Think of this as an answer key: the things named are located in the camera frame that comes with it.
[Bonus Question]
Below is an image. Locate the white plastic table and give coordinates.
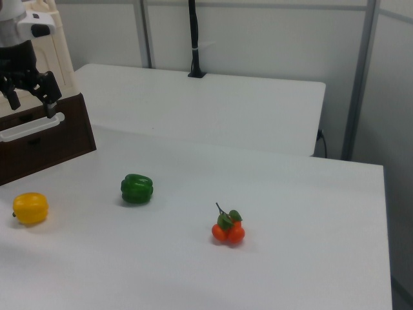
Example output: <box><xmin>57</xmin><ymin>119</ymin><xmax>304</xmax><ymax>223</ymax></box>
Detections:
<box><xmin>73</xmin><ymin>63</ymin><xmax>327</xmax><ymax>158</ymax></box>

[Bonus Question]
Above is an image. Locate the yellow bell pepper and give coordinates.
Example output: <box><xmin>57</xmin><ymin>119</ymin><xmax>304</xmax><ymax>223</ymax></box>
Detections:
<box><xmin>12</xmin><ymin>192</ymin><xmax>49</xmax><ymax>225</ymax></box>

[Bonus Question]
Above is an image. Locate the dark brown drawer base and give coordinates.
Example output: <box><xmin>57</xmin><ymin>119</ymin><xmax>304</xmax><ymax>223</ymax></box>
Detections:
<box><xmin>0</xmin><ymin>93</ymin><xmax>97</xmax><ymax>187</ymax></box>

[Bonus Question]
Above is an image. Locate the green bell pepper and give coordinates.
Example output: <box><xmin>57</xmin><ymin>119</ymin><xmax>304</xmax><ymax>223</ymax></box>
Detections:
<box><xmin>121</xmin><ymin>173</ymin><xmax>154</xmax><ymax>206</ymax></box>

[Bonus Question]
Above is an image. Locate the black wall cable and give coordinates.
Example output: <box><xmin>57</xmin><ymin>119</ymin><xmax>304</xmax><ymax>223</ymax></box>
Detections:
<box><xmin>317</xmin><ymin>129</ymin><xmax>328</xmax><ymax>159</ymax></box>

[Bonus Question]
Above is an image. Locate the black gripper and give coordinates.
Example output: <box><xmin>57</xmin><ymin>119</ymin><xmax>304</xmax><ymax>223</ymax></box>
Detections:
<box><xmin>0</xmin><ymin>41</ymin><xmax>63</xmax><ymax>119</ymax></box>

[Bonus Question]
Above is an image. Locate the narrow grey partition post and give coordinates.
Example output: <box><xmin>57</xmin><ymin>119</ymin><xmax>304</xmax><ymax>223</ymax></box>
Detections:
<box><xmin>134</xmin><ymin>0</ymin><xmax>153</xmax><ymax>69</ymax></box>

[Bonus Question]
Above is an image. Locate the white drawer handle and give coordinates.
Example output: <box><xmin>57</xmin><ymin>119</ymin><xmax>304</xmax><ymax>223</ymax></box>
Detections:
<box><xmin>0</xmin><ymin>111</ymin><xmax>66</xmax><ymax>143</ymax></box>

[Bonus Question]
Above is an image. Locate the black camera pole with clamp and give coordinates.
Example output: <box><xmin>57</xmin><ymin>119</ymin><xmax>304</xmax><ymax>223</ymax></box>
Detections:
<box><xmin>187</xmin><ymin>0</ymin><xmax>208</xmax><ymax>79</ymax></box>

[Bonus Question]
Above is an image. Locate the orange fruit cluster with leaves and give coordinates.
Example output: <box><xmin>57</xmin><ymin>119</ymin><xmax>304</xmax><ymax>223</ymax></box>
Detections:
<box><xmin>211</xmin><ymin>202</ymin><xmax>246</xmax><ymax>245</ymax></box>

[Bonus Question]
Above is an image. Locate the cream plastic cabinet body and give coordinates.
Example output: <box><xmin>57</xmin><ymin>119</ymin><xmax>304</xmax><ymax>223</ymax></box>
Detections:
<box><xmin>32</xmin><ymin>0</ymin><xmax>81</xmax><ymax>98</ymax></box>

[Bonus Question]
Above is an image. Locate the wide grey partition post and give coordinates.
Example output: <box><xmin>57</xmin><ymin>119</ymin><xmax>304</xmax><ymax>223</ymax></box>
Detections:
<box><xmin>341</xmin><ymin>0</ymin><xmax>379</xmax><ymax>161</ymax></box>

